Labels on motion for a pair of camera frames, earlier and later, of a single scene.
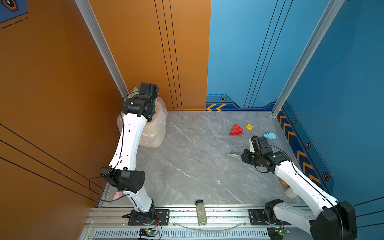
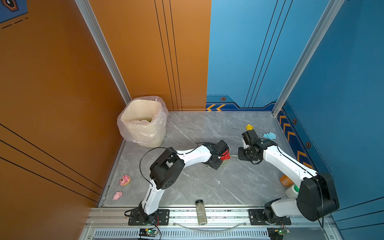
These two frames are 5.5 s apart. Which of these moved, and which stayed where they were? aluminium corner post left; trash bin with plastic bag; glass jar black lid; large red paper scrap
Moved: large red paper scrap
Stayed: aluminium corner post left; glass jar black lid; trash bin with plastic bag
